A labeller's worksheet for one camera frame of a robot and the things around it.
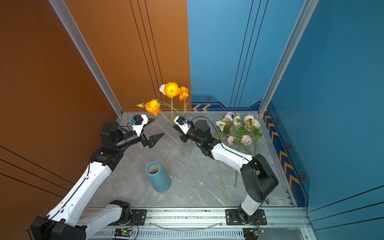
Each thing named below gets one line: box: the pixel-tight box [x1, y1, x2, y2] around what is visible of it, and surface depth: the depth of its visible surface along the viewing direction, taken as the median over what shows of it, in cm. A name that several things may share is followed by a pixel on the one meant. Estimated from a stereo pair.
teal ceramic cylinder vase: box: [145, 161, 172, 193], surface depth 73 cm
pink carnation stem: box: [241, 134, 253, 146], surface depth 101 cm
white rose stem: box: [159, 84, 166, 96], surface depth 77 cm
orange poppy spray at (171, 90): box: [136, 82, 182, 123], surface depth 60 cm
